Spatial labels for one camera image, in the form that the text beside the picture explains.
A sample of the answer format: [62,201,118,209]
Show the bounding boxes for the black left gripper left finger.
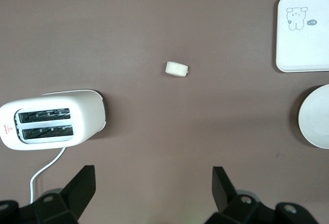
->
[0,165,97,224]

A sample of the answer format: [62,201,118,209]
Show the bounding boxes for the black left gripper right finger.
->
[205,166,317,224]

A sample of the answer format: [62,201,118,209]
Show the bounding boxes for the white round plate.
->
[298,84,329,150]

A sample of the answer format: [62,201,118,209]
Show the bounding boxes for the white steamed bun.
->
[164,61,191,78]

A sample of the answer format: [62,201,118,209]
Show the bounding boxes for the white tray with bunny print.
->
[275,0,329,73]

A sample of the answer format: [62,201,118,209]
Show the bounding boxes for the white two-slot toaster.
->
[0,89,107,151]

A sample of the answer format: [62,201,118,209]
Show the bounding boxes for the white toaster power cable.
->
[29,147,66,204]

